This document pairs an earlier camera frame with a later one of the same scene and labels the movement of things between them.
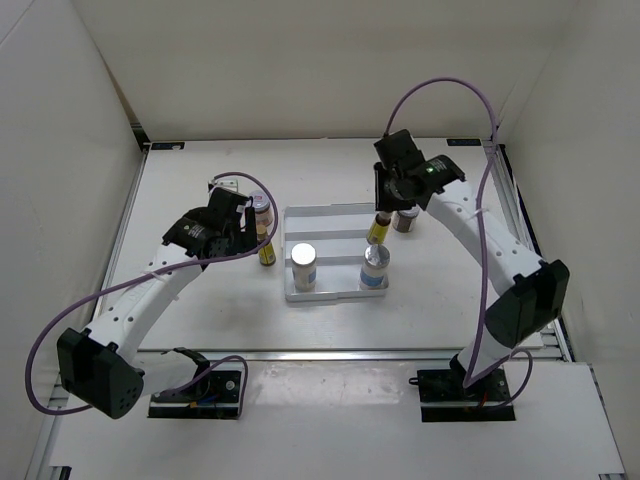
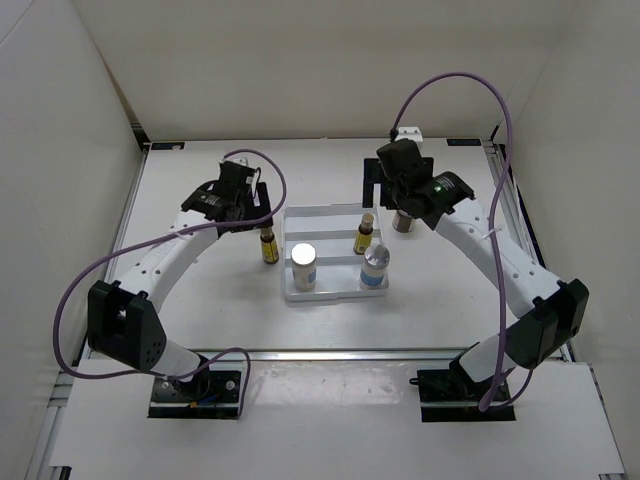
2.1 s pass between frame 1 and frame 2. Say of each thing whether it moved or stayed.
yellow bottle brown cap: moved
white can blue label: stayed
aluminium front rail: stayed
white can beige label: stayed
